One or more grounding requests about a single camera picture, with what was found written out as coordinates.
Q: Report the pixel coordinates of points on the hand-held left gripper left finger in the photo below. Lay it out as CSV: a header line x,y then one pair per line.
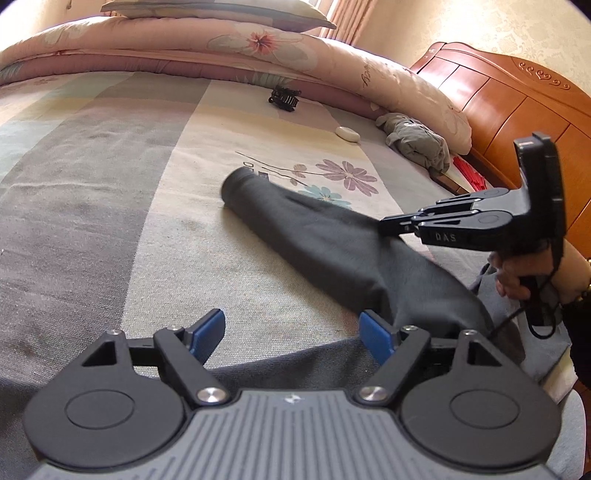
x,y
207,332

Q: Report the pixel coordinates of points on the folded floral quilt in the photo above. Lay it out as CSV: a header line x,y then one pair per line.
x,y
277,55

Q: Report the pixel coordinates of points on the red folding fan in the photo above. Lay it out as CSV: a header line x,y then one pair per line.
x,y
471,175

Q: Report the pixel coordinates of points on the crumpled grey garment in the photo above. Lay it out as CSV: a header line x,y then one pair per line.
x,y
415,141

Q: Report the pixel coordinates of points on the bed with patchwork sheet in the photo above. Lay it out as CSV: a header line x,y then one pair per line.
x,y
115,207

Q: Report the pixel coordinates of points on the black hair claw clip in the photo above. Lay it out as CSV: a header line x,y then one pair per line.
x,y
284,98

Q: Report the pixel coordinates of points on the person's right hand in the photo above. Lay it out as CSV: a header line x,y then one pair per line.
x,y
508,277

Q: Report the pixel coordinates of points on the black smartphone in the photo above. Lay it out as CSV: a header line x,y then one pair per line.
x,y
445,181

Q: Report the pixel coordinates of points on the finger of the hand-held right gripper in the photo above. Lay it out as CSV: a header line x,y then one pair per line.
x,y
397,225
485,198

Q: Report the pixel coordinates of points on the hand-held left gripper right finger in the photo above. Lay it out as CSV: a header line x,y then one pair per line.
x,y
376,337

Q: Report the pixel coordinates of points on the floral pillow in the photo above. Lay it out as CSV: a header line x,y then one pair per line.
x,y
207,11

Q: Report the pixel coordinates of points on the dark grey pants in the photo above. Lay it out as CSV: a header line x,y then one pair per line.
x,y
346,254

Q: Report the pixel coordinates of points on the white earbuds case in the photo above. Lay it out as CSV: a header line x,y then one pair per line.
x,y
348,133

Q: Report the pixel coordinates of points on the person's right forearm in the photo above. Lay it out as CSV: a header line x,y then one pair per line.
x,y
584,272

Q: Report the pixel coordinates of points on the wooden headboard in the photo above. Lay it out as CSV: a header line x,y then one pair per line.
x,y
498,101

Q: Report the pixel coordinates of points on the pink striped curtain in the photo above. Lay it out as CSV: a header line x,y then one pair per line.
x,y
351,18

